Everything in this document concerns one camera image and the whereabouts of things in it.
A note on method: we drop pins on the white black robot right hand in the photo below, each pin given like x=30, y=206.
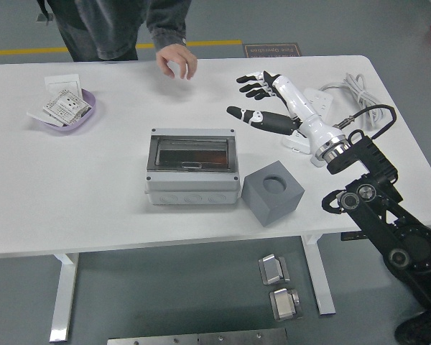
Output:
x=301, y=108

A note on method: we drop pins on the white table leg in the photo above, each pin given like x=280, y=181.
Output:
x=64, y=298
x=321, y=284

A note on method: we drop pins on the dark floor sign with text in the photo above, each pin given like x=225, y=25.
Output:
x=273, y=50

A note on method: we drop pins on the person's torso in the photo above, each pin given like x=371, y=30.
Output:
x=93, y=28

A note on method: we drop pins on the purple plastic tray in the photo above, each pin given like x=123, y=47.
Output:
x=84, y=124

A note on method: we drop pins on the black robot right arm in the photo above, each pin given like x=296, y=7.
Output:
x=373, y=215

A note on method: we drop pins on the white flat cover plate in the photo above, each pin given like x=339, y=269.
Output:
x=36, y=114

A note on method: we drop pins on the metal floor bracket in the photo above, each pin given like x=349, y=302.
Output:
x=285, y=304
x=273, y=269

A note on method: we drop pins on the person's left hand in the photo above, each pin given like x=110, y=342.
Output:
x=177, y=59

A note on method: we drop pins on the black table control panel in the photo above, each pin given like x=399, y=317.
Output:
x=353, y=236

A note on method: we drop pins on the grey metal base plate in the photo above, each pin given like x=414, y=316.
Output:
x=242, y=337
x=151, y=340

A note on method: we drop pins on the grey cube with round hole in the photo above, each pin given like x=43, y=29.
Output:
x=273, y=208

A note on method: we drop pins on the grey junction box with lid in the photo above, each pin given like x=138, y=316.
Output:
x=190, y=187

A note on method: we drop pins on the plain white switch plate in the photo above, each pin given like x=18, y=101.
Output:
x=62, y=82

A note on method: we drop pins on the person's left forearm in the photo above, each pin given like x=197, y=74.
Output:
x=169, y=21

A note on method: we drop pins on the white wall socket panel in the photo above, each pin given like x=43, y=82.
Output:
x=62, y=104

